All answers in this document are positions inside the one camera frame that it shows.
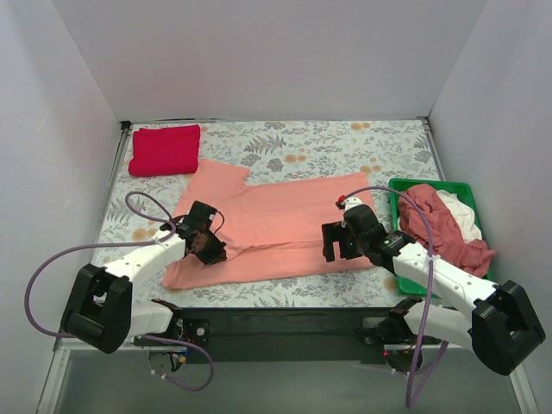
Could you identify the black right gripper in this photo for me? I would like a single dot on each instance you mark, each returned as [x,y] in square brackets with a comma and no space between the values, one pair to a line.
[335,241]

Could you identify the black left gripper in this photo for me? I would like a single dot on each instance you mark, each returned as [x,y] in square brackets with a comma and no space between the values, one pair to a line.
[211,253]

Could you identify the salmon pink t shirt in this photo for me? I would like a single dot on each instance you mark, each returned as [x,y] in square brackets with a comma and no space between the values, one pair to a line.
[272,231]

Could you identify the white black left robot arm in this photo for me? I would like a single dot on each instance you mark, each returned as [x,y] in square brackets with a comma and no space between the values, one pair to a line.
[101,311]

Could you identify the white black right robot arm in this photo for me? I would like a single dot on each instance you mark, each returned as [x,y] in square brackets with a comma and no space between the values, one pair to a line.
[497,322]

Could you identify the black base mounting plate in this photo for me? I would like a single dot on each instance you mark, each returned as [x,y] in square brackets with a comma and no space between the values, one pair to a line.
[280,334]

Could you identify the dusty rose t shirt in tray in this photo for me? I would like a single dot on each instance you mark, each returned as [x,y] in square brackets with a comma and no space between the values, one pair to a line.
[431,222]

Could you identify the folded red t shirt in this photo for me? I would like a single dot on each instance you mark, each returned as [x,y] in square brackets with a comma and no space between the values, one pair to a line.
[165,151]

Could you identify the white t shirt in tray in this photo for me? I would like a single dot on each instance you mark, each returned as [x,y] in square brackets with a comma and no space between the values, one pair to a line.
[463,215]

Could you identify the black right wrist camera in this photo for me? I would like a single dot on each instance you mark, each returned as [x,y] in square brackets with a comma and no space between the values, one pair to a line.
[360,219]

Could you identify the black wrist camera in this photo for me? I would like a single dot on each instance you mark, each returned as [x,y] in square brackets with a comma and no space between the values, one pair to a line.
[201,215]
[360,219]

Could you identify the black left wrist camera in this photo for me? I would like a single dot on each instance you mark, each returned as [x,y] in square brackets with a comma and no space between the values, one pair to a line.
[201,215]

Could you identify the aluminium frame rail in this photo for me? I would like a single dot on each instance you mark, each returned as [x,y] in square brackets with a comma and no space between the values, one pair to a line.
[138,379]

